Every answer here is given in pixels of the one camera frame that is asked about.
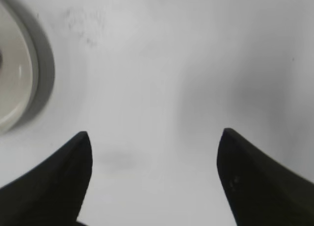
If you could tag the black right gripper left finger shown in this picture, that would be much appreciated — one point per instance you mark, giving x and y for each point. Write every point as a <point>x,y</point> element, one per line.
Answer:
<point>52,193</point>

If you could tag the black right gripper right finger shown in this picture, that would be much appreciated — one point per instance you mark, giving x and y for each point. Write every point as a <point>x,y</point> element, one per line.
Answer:
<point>259,190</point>

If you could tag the beige round plate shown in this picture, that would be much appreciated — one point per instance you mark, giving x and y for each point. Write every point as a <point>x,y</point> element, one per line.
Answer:
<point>27,68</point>

